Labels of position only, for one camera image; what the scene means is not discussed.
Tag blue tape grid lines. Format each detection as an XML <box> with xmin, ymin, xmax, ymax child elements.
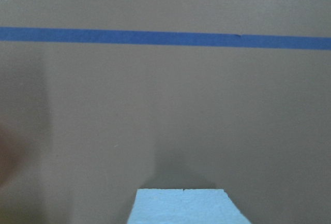
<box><xmin>1</xmin><ymin>27</ymin><xmax>330</xmax><ymax>51</ymax></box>

